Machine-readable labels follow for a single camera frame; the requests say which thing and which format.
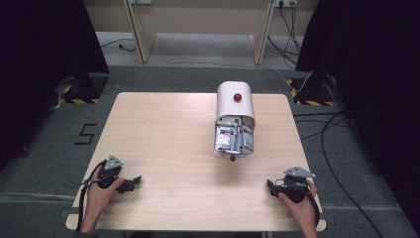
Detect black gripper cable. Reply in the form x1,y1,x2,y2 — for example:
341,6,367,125
75,160,107,233
306,189,322,229

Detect black curtain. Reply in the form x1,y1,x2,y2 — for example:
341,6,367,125
294,0,420,234
0,0,111,172

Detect person's left hand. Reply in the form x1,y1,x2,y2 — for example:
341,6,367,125
85,177,126,216

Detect pile of silver packets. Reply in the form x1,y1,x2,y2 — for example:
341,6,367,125
215,117,255,155

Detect black cables from socket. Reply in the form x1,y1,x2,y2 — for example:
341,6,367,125
266,2,304,69

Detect white rounded box red knob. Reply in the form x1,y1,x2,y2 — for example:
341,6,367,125
215,80,257,131

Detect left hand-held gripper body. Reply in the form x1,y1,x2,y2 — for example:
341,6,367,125
97,154,125,190

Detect white drawer with red knob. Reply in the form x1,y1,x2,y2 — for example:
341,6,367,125
213,115,257,163

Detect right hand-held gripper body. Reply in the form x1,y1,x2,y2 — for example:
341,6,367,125
275,166,317,204

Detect person's right hand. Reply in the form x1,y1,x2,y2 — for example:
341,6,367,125
277,179,319,230

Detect stand base with striped tape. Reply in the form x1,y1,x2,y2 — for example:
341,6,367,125
286,74,337,107
58,72,110,105

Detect black floor cables bundle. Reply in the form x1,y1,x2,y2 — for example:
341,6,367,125
292,110,385,238

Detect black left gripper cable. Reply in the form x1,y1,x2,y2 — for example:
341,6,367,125
75,160,107,233

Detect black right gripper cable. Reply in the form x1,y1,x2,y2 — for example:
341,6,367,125
306,189,322,229

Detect black floor cable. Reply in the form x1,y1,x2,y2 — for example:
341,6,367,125
100,38,138,54

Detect light wooden desk frame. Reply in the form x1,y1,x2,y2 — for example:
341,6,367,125
82,0,320,65

